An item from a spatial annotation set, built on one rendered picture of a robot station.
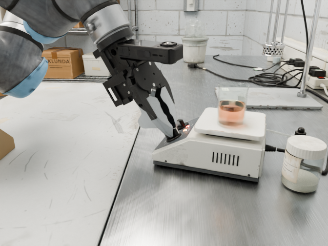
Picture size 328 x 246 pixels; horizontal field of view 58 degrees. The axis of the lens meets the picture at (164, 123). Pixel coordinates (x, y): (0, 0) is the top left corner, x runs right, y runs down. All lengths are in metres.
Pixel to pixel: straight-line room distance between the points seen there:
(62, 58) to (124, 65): 2.25
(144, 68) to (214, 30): 2.47
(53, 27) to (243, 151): 0.41
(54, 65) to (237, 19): 1.71
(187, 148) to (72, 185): 0.21
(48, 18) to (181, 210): 0.41
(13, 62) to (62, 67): 2.09
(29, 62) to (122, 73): 0.27
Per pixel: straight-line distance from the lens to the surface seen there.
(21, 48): 0.74
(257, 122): 0.56
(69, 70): 2.79
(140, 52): 0.52
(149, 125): 0.56
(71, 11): 0.59
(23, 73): 0.73
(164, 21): 2.98
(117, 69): 0.57
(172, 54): 0.49
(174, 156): 0.55
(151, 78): 0.55
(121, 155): 0.62
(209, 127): 0.53
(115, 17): 0.54
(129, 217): 0.46
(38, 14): 0.61
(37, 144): 0.71
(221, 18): 2.99
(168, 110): 0.56
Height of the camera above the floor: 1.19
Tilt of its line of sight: 22 degrees down
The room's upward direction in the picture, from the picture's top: straight up
